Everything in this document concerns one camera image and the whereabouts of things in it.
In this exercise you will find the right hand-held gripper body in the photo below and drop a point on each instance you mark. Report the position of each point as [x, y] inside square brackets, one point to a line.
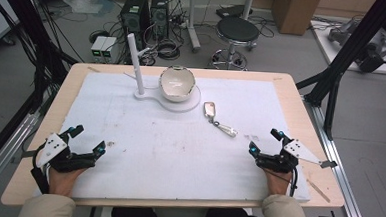
[280, 161]

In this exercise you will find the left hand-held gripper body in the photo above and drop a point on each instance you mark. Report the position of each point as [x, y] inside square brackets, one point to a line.
[73, 160]

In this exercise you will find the person's right hand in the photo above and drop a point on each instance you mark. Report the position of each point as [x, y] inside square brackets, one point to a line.
[279, 182]

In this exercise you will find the person's left hand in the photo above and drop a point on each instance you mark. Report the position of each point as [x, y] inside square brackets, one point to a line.
[64, 181]

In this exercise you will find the wooden table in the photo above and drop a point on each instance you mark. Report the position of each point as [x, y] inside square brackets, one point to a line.
[301, 104]

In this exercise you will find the thin wooden stick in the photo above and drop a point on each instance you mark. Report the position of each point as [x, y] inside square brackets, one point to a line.
[318, 191]

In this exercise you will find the white foam mat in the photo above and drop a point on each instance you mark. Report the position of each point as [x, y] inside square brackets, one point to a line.
[165, 153]

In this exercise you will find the white stand with pole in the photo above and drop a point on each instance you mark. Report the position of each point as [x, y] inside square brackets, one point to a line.
[181, 106]

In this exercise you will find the white power supply box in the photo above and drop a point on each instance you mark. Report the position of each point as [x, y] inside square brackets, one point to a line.
[97, 46]
[109, 47]

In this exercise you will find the white ceramic bowl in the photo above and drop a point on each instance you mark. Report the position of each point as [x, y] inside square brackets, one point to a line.
[177, 82]

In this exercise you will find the black round stool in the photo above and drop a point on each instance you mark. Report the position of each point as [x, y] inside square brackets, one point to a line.
[237, 30]

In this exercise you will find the grey robot device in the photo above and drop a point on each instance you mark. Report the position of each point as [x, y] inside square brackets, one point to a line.
[370, 52]

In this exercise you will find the cardboard box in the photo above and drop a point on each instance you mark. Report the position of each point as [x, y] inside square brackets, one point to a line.
[296, 12]

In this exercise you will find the clear plastic sheet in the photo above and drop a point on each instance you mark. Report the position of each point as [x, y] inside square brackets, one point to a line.
[83, 5]

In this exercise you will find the black computer tower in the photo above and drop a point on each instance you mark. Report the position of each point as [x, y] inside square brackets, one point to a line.
[134, 17]
[160, 15]

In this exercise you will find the white desk leg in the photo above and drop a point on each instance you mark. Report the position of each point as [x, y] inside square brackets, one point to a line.
[193, 25]

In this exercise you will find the aluminium rail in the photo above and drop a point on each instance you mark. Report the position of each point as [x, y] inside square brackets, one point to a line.
[344, 183]
[1, 155]

